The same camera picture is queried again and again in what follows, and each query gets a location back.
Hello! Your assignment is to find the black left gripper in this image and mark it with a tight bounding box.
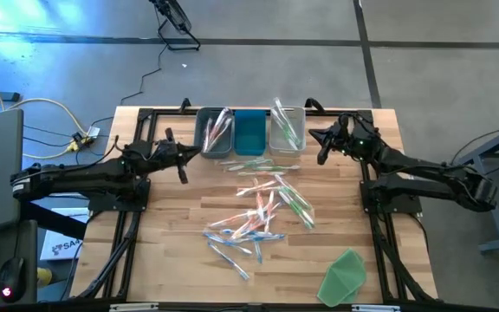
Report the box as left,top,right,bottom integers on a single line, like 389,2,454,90
134,140,202,185

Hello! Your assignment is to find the black diagonal desk leg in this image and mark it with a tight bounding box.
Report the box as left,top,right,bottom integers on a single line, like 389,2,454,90
19,198,90,240

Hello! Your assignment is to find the silver metal bracket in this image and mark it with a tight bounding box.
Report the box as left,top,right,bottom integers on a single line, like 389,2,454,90
109,302,159,312
351,304,401,312

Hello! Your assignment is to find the teal plastic bin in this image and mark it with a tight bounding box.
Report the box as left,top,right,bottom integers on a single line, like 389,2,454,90
233,108,268,157

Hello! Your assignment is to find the black floor cable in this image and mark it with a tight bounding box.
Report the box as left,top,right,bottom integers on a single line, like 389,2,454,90
448,125,499,166

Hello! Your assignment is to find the small yellow object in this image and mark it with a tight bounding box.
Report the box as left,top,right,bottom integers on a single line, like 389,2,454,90
36,267,55,288

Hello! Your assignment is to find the cream yellow floor cable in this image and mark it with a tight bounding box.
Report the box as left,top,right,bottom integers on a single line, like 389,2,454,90
0,71,90,161

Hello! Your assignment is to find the black computer mouse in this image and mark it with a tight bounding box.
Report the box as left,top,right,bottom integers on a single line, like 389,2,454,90
0,256,28,303

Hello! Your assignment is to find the dark computer desk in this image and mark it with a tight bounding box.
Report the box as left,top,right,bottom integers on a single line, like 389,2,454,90
0,218,39,307

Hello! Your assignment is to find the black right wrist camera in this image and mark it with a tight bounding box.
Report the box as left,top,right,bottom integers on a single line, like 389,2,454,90
338,113,354,135

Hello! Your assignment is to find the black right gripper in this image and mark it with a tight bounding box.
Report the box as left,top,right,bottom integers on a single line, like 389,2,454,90
308,125,370,166

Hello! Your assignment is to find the dark grey plastic bin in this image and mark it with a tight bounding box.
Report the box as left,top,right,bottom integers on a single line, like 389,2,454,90
193,107,234,159

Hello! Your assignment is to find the light grey plastic bin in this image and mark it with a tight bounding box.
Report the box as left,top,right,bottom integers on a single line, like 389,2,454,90
269,106,308,158

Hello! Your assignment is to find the power strip with plugs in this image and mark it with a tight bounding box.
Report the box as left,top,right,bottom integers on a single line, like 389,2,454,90
69,126,102,153

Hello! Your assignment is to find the white printed cardboard box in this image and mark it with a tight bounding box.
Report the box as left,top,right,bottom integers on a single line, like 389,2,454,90
39,206,90,262

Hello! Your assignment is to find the black fan cable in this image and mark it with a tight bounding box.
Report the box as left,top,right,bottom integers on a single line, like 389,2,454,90
119,42,166,105

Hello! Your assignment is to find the black floor fan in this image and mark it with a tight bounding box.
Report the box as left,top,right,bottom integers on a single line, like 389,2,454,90
147,0,202,52

